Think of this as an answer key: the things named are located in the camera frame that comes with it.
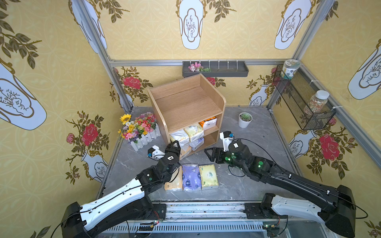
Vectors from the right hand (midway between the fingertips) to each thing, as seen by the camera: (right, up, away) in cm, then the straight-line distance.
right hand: (210, 147), depth 74 cm
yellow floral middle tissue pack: (-8, +8, +5) cm, 12 cm away
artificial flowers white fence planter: (-41, +7, +15) cm, 44 cm away
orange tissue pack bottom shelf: (-14, -6, +15) cm, 22 cm away
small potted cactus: (+27, +14, +29) cm, 42 cm away
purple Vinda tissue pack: (-10, -19, +6) cm, 22 cm away
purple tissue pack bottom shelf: (-7, -1, +17) cm, 18 cm away
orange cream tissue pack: (-17, -20, +4) cm, 27 cm away
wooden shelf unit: (-12, +24, +6) cm, 27 cm away
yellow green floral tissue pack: (0, -17, +6) cm, 18 cm away
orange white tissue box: (0, +12, +8) cm, 15 cm away
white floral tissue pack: (-14, +5, +2) cm, 15 cm away
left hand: (-18, +2, +1) cm, 18 cm away
